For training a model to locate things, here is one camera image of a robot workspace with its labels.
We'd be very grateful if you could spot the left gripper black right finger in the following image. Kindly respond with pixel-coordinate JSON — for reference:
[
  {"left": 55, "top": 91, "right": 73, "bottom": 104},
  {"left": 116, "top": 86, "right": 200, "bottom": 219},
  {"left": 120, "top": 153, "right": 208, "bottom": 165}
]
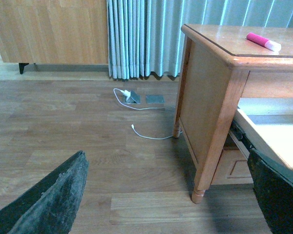
[{"left": 247, "top": 149, "right": 293, "bottom": 234}]

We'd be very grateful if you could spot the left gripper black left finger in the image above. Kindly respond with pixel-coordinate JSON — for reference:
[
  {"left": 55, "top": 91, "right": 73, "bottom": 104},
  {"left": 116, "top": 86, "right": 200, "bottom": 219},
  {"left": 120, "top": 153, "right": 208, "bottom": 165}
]
[{"left": 0, "top": 151, "right": 89, "bottom": 234}]

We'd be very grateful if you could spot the wooden drawer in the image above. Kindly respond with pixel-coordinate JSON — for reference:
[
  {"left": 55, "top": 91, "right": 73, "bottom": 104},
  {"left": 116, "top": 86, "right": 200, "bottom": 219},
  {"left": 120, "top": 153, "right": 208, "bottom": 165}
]
[
  {"left": 211, "top": 147, "right": 253, "bottom": 185},
  {"left": 229, "top": 98, "right": 293, "bottom": 170}
]

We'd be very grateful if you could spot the pink marker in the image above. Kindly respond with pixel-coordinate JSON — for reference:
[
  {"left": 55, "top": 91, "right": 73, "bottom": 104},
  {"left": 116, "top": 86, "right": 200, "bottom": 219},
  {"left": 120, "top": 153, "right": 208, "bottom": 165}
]
[{"left": 246, "top": 33, "right": 282, "bottom": 52}]

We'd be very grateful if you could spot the wooden nightstand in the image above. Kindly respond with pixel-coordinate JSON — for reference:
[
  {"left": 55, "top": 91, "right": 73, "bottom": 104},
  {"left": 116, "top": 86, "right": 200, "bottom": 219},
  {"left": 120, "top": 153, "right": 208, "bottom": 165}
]
[{"left": 173, "top": 24, "right": 293, "bottom": 204}]

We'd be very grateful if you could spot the white plug in floor socket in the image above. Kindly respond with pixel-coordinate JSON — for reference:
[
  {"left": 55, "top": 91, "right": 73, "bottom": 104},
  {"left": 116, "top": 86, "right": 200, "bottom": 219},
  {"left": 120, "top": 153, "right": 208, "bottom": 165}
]
[{"left": 121, "top": 90, "right": 131, "bottom": 97}]

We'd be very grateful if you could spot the black cabinet leg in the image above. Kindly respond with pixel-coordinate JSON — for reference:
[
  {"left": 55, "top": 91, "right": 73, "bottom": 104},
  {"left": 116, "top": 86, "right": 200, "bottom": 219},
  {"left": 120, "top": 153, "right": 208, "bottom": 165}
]
[{"left": 19, "top": 63, "right": 29, "bottom": 75}]

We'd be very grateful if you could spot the closed floor socket plate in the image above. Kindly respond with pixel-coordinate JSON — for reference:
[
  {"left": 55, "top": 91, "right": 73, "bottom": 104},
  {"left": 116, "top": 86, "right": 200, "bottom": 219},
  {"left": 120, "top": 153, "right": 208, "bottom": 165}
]
[{"left": 146, "top": 95, "right": 165, "bottom": 104}]

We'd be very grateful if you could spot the large wooden cabinet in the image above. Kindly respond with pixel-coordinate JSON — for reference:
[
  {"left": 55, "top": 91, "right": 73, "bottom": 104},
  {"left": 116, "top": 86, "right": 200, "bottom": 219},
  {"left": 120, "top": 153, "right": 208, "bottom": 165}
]
[{"left": 0, "top": 0, "right": 108, "bottom": 65}]

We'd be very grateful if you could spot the grey pleated curtain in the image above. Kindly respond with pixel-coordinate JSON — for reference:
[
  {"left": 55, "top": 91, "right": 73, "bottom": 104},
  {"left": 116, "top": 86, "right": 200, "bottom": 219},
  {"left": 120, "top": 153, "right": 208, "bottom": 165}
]
[{"left": 105, "top": 0, "right": 293, "bottom": 80}]

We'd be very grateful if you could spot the white charging cable on floor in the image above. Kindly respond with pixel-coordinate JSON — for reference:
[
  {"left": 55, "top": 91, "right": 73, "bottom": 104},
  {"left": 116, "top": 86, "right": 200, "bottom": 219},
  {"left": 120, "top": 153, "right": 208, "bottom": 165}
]
[{"left": 113, "top": 88, "right": 183, "bottom": 140}]

